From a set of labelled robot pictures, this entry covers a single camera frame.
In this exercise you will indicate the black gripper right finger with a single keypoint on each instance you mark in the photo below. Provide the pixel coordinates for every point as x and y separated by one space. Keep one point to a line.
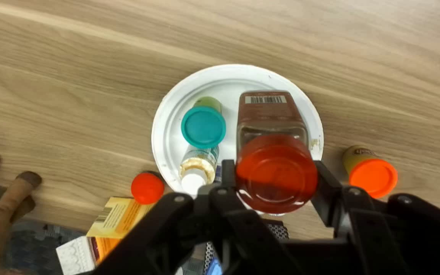
373 237

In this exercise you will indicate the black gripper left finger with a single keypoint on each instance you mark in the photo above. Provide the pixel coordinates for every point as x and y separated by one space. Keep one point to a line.
168 234

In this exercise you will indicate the yellow tub orange lid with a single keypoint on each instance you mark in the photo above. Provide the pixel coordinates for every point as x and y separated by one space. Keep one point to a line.
369 171

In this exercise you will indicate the white bottle cream cap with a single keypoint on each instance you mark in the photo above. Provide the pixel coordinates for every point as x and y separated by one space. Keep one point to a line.
199 166

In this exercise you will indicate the spice jar orange cap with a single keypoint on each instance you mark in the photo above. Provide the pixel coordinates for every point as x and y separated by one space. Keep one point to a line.
275 171

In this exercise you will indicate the green tub teal lid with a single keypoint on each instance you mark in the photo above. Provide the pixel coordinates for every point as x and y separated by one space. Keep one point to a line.
204 124

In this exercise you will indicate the white paper plate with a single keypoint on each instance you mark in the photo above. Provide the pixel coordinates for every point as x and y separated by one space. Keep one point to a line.
225 82

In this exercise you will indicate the red ball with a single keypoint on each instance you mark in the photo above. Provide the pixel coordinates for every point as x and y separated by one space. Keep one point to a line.
147 188

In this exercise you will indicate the yellow open cardboard box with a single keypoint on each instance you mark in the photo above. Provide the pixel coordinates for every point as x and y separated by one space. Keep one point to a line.
116 218

